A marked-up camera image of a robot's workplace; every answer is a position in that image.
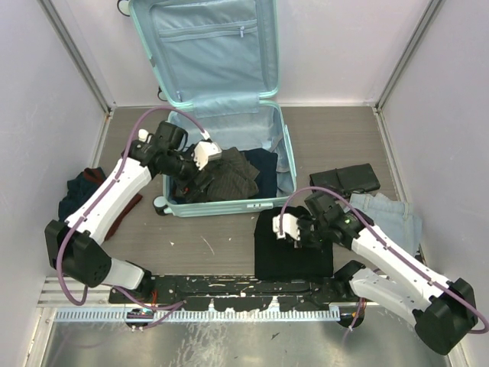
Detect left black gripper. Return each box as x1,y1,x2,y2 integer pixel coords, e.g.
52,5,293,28
160,145,215,203

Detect grey pinstriped shirt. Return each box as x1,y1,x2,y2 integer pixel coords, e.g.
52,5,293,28
170,147,261,203

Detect black garment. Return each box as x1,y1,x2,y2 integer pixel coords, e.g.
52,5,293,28
254,207,334,281

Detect navy blue sweater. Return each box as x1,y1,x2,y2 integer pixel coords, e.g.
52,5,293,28
242,148,278,199

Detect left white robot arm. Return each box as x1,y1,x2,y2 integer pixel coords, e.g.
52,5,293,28
45,122,222,303

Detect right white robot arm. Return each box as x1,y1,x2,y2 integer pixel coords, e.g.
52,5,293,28
273,187,483,356

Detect black leather pouch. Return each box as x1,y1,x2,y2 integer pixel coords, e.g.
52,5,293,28
309,164,381,197

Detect white plastic bottle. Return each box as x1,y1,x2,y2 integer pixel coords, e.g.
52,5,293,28
138,128,150,142

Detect light blue jeans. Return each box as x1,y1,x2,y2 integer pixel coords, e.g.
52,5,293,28
350,193,423,255

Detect navy garment with red trim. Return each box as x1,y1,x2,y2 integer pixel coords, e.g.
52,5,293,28
58,167,143,241

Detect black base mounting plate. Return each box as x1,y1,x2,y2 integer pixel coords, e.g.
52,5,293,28
131,275,367,312

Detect mint green open suitcase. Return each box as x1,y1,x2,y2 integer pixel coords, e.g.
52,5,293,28
117,1,296,217

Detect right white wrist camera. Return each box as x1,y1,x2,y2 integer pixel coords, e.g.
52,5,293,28
272,213,300,241

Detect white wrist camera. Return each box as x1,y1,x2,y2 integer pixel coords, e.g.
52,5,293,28
272,213,300,241
191,131,222,171

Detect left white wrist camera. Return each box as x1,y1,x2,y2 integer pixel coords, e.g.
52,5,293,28
191,131,222,171

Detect white slotted cable duct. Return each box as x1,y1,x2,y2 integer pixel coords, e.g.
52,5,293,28
53,306,341,323

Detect aluminium frame rail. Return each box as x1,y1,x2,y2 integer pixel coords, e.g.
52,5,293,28
37,275,455,310

